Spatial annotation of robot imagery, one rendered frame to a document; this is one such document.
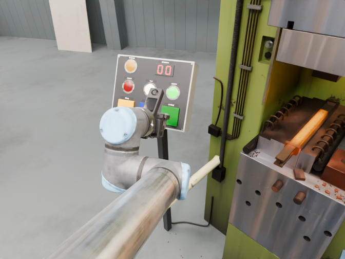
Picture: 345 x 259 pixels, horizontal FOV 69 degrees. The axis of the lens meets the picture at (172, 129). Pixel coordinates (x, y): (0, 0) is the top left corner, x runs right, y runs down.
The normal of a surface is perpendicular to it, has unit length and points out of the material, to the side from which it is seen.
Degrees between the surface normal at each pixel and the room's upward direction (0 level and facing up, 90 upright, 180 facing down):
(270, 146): 90
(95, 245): 35
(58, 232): 0
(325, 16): 90
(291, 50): 90
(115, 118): 55
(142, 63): 60
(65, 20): 82
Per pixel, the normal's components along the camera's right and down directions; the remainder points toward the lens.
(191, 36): -0.31, 0.56
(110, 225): 0.33, -0.92
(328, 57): -0.70, 0.43
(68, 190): -0.03, -0.82
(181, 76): -0.29, 0.07
